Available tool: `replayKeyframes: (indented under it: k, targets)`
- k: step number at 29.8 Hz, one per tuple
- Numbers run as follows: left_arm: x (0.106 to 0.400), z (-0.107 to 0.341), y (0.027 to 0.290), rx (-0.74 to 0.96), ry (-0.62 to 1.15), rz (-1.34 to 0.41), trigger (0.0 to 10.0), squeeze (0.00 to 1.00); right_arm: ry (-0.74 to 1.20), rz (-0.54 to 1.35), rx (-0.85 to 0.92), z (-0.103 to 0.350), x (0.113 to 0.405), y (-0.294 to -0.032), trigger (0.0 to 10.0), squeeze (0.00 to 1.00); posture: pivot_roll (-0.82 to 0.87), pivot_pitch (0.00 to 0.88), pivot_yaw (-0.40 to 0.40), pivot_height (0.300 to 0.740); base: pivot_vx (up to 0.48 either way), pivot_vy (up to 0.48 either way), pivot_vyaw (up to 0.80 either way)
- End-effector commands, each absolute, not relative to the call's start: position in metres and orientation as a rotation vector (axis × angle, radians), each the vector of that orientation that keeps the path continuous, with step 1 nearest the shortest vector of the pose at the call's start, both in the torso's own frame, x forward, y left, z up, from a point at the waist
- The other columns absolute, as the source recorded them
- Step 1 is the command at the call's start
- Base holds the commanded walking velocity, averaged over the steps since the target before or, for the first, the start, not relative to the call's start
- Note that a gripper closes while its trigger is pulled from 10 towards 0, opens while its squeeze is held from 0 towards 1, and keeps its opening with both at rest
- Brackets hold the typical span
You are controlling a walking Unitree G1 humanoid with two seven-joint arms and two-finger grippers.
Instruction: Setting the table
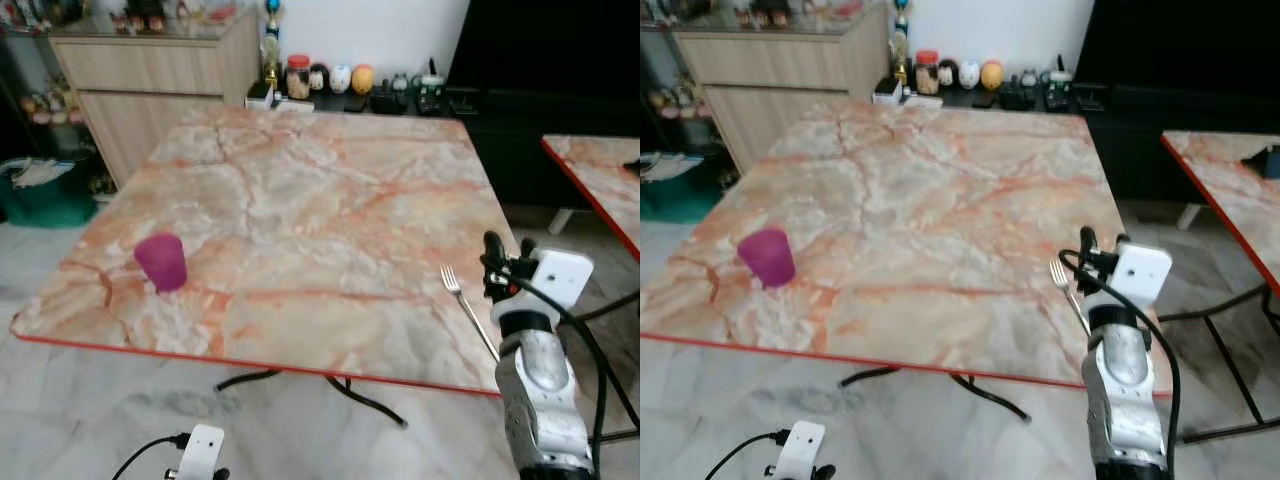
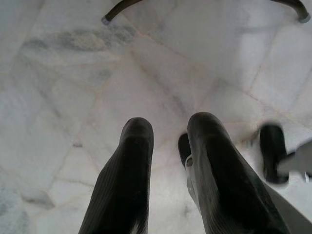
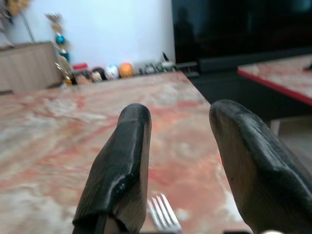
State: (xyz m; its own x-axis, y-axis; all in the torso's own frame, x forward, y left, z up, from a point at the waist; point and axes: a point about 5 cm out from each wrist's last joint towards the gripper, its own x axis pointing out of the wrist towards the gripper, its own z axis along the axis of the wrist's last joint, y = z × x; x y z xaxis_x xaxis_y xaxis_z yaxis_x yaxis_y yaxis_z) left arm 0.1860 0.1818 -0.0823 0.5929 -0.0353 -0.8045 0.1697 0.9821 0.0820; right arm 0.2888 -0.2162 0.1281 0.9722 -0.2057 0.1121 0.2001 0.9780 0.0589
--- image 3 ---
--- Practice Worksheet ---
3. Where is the dark haired doll head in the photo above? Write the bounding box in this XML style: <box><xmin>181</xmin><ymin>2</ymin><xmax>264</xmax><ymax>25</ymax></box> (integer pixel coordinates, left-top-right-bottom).
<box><xmin>91</xmin><ymin>67</ymin><xmax>107</xmax><ymax>82</ymax></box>

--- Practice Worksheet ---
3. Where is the white round ball figure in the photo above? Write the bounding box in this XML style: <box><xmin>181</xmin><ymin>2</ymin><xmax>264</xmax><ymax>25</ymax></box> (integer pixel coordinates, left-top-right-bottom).
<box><xmin>105</xmin><ymin>64</ymin><xmax>120</xmax><ymax>80</ymax></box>

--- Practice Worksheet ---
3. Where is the dried golden flower stem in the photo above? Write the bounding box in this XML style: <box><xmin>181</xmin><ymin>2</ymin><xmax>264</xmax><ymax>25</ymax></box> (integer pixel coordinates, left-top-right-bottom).
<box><xmin>0</xmin><ymin>0</ymin><xmax>36</xmax><ymax>42</ymax></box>

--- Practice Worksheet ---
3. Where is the silver metal fork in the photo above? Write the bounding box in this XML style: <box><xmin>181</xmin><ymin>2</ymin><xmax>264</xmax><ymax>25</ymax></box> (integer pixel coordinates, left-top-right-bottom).
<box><xmin>147</xmin><ymin>194</ymin><xmax>183</xmax><ymax>232</ymax></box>

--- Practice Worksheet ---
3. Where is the light wooden sideboard cabinet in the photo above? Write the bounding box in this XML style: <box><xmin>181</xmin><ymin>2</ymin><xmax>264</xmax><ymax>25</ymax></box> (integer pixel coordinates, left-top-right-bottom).
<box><xmin>0</xmin><ymin>40</ymin><xmax>63</xmax><ymax>94</ymax></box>

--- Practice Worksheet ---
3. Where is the red edged marble side table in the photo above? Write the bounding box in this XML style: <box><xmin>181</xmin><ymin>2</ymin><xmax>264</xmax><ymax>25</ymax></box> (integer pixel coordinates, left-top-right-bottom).
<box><xmin>237</xmin><ymin>54</ymin><xmax>312</xmax><ymax>106</ymax></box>

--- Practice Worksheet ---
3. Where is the red small box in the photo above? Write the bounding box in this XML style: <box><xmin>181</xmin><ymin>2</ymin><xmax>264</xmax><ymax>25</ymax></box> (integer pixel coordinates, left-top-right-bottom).
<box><xmin>73</xmin><ymin>62</ymin><xmax>89</xmax><ymax>72</ymax></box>

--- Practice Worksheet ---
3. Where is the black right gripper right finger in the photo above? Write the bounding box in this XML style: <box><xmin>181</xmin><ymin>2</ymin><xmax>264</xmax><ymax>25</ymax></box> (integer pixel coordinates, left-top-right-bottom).
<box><xmin>209</xmin><ymin>99</ymin><xmax>312</xmax><ymax>234</ymax></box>

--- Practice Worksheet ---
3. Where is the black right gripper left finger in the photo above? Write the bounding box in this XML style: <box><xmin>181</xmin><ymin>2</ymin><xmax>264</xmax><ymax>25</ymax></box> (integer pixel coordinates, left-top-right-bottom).
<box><xmin>72</xmin><ymin>103</ymin><xmax>152</xmax><ymax>234</ymax></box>

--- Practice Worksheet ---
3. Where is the orange round ball figure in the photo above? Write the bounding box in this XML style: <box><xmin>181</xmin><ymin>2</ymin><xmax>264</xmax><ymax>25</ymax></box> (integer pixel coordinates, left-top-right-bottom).
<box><xmin>118</xmin><ymin>62</ymin><xmax>135</xmax><ymax>78</ymax></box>

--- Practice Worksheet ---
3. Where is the black low tv stand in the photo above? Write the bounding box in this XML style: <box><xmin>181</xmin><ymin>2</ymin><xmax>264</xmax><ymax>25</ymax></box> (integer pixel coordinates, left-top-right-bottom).
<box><xmin>175</xmin><ymin>47</ymin><xmax>312</xmax><ymax>122</ymax></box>

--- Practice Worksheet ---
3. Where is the large black television screen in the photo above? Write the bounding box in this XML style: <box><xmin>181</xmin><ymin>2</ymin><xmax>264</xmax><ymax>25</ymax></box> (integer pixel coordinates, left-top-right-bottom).
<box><xmin>171</xmin><ymin>0</ymin><xmax>312</xmax><ymax>64</ymax></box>

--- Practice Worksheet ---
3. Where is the gold and teal ornament garland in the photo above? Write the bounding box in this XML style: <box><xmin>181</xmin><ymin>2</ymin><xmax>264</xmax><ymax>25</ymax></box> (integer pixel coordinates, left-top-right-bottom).
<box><xmin>45</xmin><ymin>13</ymin><xmax>74</xmax><ymax>86</ymax></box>

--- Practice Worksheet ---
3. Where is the dark small figurines cluster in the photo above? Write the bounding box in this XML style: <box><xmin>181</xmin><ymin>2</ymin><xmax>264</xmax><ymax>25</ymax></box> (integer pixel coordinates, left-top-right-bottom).
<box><xmin>137</xmin><ymin>51</ymin><xmax>177</xmax><ymax>75</ymax></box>

